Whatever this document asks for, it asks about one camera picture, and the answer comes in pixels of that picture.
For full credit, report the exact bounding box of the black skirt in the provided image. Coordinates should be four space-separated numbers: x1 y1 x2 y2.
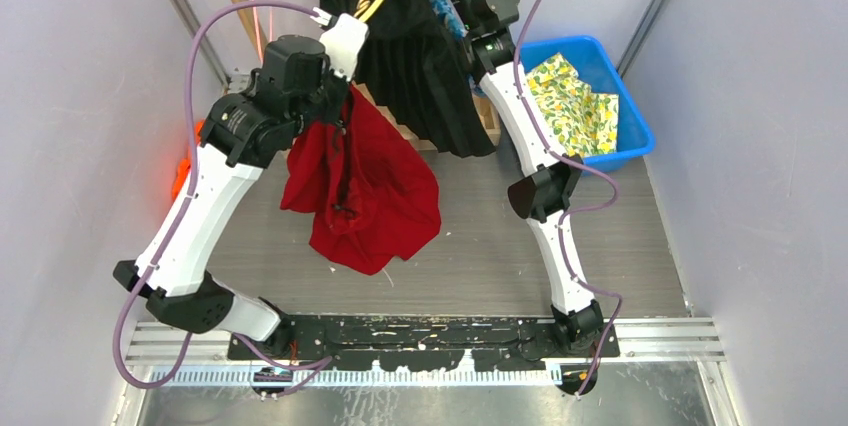
354 0 496 158

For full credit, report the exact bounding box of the red pleated skirt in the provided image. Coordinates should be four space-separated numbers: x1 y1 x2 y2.
280 88 442 275

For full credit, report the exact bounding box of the lemon print skirt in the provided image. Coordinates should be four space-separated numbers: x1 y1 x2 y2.
526 53 620 158

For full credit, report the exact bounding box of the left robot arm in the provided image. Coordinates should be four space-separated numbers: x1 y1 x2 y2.
113 35 359 359

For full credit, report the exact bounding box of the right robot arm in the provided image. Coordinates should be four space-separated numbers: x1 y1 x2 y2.
449 0 605 357

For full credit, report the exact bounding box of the blue floral skirt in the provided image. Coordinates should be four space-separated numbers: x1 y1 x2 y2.
429 0 486 98

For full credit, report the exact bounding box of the blue plastic bin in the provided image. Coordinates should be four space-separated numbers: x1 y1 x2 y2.
520 35 656 172

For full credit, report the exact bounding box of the orange cloth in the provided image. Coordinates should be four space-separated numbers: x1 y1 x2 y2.
171 120 204 201

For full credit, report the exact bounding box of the wooden clothes rack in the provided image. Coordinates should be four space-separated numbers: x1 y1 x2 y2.
199 0 520 168

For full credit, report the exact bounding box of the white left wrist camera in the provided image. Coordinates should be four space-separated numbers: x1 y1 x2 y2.
313 7 369 83

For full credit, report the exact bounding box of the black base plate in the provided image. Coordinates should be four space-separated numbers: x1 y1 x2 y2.
227 314 620 372

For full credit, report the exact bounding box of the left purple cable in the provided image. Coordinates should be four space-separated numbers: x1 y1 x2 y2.
111 0 333 400

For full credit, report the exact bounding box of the aluminium rail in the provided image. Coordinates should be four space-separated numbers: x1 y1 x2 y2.
124 315 725 397

